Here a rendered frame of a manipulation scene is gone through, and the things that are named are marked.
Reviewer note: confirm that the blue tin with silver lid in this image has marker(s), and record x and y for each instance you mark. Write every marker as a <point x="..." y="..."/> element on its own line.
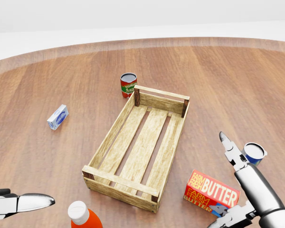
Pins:
<point x="254" y="150"/>

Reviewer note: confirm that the orange bottle with white cap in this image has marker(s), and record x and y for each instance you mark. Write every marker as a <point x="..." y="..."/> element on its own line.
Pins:
<point x="82" y="216"/>

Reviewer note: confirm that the red butter box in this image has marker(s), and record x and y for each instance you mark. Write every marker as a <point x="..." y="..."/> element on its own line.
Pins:
<point x="211" y="190"/>

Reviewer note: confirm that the silver and black right hand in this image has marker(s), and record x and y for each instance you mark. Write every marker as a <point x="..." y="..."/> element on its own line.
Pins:
<point x="259" y="187"/>

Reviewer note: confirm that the small white and blue box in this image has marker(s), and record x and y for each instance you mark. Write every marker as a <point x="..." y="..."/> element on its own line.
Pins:
<point x="59" y="116"/>

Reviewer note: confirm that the wooden slat tray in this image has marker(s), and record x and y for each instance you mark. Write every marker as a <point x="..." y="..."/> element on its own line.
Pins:
<point x="142" y="147"/>

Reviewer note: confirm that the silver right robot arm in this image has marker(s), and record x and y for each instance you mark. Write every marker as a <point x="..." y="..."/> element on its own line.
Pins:
<point x="280" y="221"/>

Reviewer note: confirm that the red tomato sauce can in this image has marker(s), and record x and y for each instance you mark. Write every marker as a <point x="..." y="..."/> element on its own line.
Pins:
<point x="127" y="87"/>

